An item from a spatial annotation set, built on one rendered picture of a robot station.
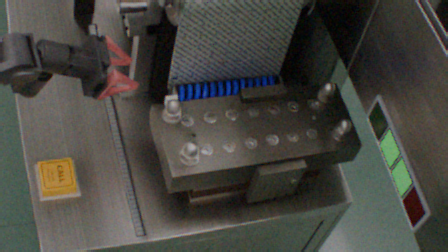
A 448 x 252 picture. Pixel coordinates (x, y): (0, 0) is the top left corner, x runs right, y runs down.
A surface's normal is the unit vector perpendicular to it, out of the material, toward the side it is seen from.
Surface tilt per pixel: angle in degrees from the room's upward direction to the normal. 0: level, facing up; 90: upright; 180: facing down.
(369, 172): 0
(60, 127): 0
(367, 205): 0
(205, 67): 90
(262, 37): 90
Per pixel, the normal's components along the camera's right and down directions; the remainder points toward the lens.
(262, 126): 0.11, -0.55
